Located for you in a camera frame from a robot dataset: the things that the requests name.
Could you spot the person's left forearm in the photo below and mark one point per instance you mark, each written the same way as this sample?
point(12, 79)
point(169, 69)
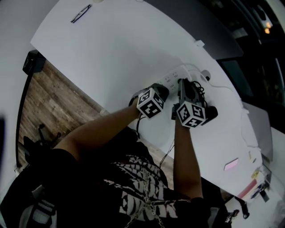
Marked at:
point(100, 129)

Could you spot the white bottle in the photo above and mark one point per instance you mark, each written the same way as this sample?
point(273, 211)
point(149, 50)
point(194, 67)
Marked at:
point(98, 1)

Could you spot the pink sticky note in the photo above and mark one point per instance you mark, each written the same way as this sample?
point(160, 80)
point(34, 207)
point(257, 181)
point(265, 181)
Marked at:
point(231, 164)

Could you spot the black office chair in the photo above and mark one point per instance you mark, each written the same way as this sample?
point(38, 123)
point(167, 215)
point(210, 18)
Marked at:
point(37, 147)

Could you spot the orange glowing lamp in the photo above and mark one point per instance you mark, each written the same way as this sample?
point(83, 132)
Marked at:
point(268, 27)

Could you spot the person's right forearm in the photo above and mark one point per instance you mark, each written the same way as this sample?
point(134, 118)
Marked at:
point(184, 155)

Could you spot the white divider bracket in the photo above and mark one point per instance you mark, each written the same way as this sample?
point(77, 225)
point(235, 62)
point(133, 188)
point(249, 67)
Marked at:
point(200, 43)

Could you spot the white power strip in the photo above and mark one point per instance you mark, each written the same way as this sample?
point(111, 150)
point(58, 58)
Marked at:
point(171, 78)

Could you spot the black box device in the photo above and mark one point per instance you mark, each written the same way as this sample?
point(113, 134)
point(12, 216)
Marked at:
point(33, 62)

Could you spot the black printed t-shirt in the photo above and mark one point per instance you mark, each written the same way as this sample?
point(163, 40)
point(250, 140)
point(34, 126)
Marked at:
point(89, 189)

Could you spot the black-rimmed glasses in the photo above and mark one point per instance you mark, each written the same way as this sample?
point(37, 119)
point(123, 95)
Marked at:
point(80, 13)

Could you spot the black trousers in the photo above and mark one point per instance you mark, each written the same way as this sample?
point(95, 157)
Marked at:
point(129, 134)

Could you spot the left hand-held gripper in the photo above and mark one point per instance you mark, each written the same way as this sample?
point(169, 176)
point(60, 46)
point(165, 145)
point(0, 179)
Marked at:
point(149, 104)

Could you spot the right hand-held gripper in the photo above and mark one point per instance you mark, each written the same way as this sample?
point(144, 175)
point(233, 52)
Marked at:
point(189, 114)

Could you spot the yellow sticky note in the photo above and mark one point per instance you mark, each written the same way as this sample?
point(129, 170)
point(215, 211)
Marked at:
point(255, 174)

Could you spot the dark grey desk divider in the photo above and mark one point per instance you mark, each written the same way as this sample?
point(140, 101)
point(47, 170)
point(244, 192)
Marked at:
point(200, 22)
point(236, 78)

